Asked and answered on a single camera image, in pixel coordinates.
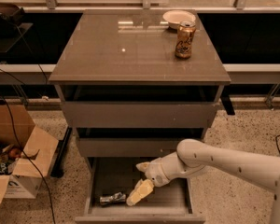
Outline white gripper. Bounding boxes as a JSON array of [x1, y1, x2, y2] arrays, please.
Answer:
[[126, 158, 171, 206]]

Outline silver redbull can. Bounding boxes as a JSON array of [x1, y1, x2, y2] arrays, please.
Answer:
[[99, 192, 126, 206]]

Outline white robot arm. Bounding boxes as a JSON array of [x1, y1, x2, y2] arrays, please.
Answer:
[[126, 139, 280, 224]]

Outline grey open bottom drawer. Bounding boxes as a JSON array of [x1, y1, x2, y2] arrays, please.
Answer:
[[75, 158, 205, 224]]

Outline grey middle drawer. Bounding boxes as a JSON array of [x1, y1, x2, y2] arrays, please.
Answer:
[[76, 138, 181, 157]]

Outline grey top drawer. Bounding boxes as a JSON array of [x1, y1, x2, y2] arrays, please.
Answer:
[[62, 102, 217, 128]]

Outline grey drawer cabinet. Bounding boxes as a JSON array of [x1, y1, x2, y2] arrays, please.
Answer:
[[48, 9, 231, 224]]

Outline gold soda can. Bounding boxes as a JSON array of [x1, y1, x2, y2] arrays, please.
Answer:
[[175, 21, 196, 59]]

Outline open cardboard box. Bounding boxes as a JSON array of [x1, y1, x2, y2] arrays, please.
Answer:
[[0, 105, 59, 204]]

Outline items inside cardboard box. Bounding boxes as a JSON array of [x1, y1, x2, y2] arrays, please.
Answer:
[[0, 145, 21, 175]]

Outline white bowl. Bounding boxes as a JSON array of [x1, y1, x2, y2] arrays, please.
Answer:
[[162, 10, 196, 30]]

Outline black cable on floor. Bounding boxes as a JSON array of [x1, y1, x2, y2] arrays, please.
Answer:
[[0, 63, 57, 224]]

